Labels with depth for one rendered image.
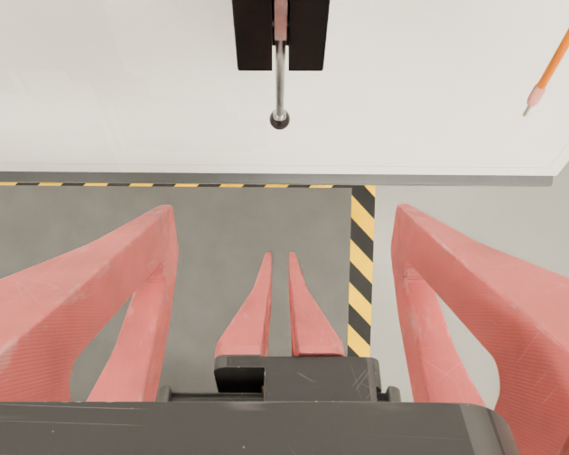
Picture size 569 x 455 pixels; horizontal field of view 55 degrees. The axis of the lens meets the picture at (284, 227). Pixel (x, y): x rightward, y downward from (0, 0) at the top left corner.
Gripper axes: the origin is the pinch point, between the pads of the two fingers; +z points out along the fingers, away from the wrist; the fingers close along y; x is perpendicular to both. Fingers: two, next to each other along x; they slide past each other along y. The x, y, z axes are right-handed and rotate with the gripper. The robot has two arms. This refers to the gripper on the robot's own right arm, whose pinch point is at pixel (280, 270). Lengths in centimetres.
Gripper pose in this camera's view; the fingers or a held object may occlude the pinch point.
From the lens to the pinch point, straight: 30.2
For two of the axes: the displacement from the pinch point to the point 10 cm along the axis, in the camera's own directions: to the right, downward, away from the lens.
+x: -0.1, 6.1, 7.9
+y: -10.0, 0.0, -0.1
